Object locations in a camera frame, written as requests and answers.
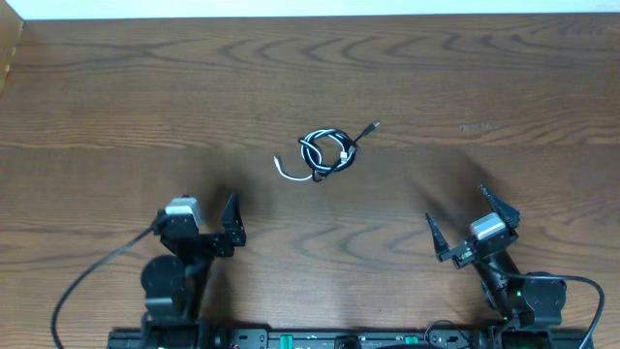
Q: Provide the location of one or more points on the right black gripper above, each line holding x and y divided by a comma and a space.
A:
463, 256

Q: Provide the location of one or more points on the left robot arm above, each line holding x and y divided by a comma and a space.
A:
174, 283

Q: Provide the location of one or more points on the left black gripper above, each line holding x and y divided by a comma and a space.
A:
204, 244

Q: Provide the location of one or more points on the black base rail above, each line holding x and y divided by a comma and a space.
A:
434, 338

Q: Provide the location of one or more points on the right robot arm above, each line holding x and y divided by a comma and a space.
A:
532, 301

